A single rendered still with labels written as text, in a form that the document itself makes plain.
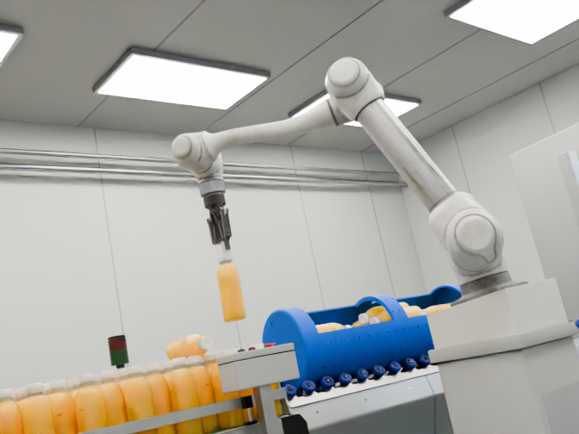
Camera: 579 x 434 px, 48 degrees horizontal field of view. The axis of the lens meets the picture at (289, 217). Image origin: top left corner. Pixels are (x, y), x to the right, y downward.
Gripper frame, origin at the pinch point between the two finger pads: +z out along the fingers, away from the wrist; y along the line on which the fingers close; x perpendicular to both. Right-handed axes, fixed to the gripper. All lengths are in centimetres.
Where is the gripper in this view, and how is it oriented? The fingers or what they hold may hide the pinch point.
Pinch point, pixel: (224, 252)
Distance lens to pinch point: 225.4
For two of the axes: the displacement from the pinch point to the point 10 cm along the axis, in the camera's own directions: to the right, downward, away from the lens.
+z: 2.1, 9.6, -2.1
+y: -5.0, 2.9, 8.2
